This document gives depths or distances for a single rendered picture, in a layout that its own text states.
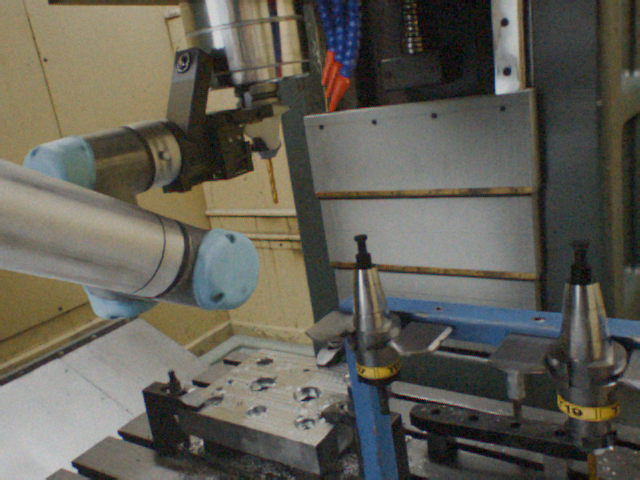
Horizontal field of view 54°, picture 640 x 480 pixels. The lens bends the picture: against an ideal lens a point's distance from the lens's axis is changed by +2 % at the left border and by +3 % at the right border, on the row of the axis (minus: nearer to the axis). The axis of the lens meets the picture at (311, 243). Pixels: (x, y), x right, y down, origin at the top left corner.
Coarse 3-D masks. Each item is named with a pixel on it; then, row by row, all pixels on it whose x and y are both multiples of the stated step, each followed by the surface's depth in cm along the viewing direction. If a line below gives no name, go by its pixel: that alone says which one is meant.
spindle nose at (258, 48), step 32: (192, 0) 77; (224, 0) 75; (256, 0) 75; (288, 0) 78; (192, 32) 79; (224, 32) 76; (256, 32) 76; (288, 32) 78; (224, 64) 77; (256, 64) 77; (288, 64) 79
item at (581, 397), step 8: (560, 392) 58; (568, 392) 57; (576, 392) 56; (584, 392) 56; (608, 392) 55; (616, 392) 56; (568, 400) 57; (576, 400) 56; (584, 400) 56; (592, 400) 55; (600, 400) 55; (608, 400) 55; (616, 400) 56; (560, 408) 58; (616, 416) 56
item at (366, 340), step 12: (348, 324) 70; (396, 324) 68; (348, 336) 69; (360, 336) 68; (372, 336) 67; (384, 336) 67; (348, 348) 70; (360, 348) 69; (372, 348) 67; (384, 348) 67
